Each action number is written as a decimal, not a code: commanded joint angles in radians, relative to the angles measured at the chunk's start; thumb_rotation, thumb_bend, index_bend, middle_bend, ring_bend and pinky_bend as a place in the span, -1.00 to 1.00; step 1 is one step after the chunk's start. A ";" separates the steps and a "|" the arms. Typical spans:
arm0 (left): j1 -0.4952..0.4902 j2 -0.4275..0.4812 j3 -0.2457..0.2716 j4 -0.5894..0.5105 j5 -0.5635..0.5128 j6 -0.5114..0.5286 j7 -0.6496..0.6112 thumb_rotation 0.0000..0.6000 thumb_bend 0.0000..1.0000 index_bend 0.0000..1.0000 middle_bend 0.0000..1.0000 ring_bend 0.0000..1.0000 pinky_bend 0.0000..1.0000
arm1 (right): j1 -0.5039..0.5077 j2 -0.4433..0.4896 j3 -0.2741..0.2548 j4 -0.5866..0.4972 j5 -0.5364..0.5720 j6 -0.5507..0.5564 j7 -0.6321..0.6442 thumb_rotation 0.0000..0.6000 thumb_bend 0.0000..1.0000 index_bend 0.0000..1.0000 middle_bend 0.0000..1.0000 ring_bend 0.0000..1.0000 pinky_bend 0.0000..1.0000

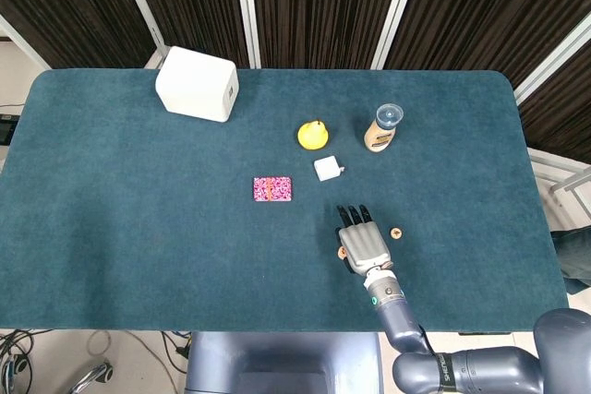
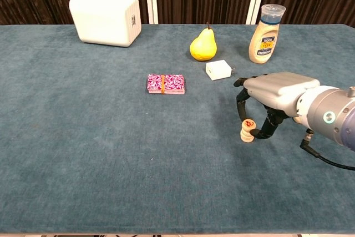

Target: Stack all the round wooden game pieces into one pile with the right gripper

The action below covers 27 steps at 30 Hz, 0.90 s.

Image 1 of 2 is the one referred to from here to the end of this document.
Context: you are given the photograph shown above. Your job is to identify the white USB wall charger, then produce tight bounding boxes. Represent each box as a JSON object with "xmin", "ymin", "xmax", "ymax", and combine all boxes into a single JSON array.
[{"xmin": 313, "ymin": 156, "xmax": 346, "ymax": 182}]

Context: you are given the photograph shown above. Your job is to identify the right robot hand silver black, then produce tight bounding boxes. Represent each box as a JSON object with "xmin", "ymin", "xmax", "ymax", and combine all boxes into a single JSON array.
[{"xmin": 335, "ymin": 202, "xmax": 394, "ymax": 277}]

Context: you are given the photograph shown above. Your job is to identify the white rounded plastic box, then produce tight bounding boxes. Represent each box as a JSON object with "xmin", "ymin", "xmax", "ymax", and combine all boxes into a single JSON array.
[{"xmin": 154, "ymin": 45, "xmax": 240, "ymax": 124}]

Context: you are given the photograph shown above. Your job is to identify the white metal rack frame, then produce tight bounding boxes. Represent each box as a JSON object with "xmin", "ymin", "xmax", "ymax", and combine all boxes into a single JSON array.
[{"xmin": 525, "ymin": 147, "xmax": 591, "ymax": 229}]

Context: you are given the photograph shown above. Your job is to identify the black power plug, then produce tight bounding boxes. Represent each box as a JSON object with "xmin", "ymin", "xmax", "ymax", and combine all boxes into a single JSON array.
[{"xmin": 159, "ymin": 329, "xmax": 193, "ymax": 372}]

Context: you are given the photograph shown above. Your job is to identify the floor cable bundle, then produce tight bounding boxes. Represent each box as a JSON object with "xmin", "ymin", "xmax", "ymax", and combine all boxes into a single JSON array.
[{"xmin": 0, "ymin": 328, "xmax": 53, "ymax": 394}]

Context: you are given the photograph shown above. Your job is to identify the black electronic device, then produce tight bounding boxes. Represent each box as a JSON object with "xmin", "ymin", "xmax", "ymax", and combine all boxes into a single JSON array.
[{"xmin": 0, "ymin": 113, "xmax": 20, "ymax": 146}]

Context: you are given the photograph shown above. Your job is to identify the teal table cloth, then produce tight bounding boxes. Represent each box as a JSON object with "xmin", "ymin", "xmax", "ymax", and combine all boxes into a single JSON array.
[{"xmin": 0, "ymin": 68, "xmax": 571, "ymax": 334}]

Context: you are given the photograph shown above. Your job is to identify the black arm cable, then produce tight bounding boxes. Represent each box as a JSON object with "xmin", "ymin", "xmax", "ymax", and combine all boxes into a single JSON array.
[{"xmin": 416, "ymin": 323, "xmax": 439, "ymax": 359}]

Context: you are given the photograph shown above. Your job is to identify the beige sauce squeeze bottle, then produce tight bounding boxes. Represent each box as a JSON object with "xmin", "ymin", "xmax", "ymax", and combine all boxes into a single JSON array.
[{"xmin": 363, "ymin": 104, "xmax": 404, "ymax": 153}]

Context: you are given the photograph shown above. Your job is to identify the yellow pear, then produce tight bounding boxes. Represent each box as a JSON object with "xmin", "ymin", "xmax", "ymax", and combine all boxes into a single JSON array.
[{"xmin": 296, "ymin": 119, "xmax": 330, "ymax": 151}]

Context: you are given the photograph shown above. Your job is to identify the chrome chair caster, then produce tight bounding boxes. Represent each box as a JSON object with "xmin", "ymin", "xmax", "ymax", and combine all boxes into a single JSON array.
[{"xmin": 68, "ymin": 360, "xmax": 115, "ymax": 394}]

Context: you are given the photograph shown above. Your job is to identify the blue-grey robot torso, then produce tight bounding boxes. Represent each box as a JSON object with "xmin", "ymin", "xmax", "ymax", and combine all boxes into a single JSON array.
[{"xmin": 184, "ymin": 331, "xmax": 384, "ymax": 394}]

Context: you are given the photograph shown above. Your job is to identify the dark blue trouser leg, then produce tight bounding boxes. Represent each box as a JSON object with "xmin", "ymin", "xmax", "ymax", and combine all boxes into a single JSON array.
[{"xmin": 549, "ymin": 226, "xmax": 591, "ymax": 296}]

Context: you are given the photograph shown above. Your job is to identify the pink patterned card deck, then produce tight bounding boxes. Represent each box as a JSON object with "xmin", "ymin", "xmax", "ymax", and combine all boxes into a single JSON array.
[{"xmin": 252, "ymin": 175, "xmax": 294, "ymax": 203}]

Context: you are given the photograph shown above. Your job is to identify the white partition post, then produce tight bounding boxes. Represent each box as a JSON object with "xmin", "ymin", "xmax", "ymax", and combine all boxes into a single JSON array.
[
  {"xmin": 232, "ymin": 0, "xmax": 262, "ymax": 70},
  {"xmin": 0, "ymin": 13, "xmax": 51, "ymax": 72},
  {"xmin": 512, "ymin": 10, "xmax": 591, "ymax": 107},
  {"xmin": 371, "ymin": 0, "xmax": 426, "ymax": 70},
  {"xmin": 110, "ymin": 0, "xmax": 168, "ymax": 53}
]

